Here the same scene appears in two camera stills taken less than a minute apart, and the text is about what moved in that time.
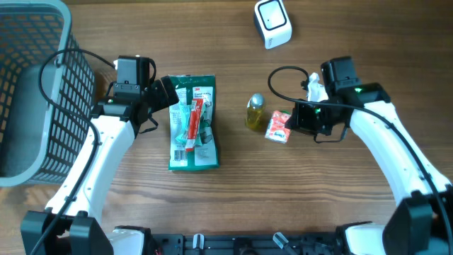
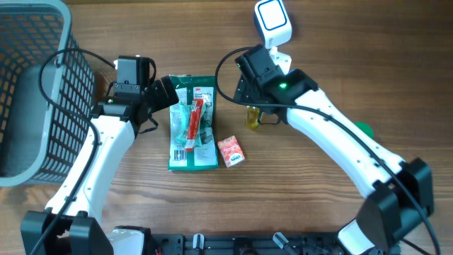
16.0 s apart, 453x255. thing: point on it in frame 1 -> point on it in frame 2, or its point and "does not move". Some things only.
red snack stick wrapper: [195, 120] does not move
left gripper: [162, 100] does not move
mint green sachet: [182, 137] does not move
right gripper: [298, 122] -> [243, 93]
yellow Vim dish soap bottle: [254, 112] does not move
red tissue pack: [277, 130] -> [231, 151]
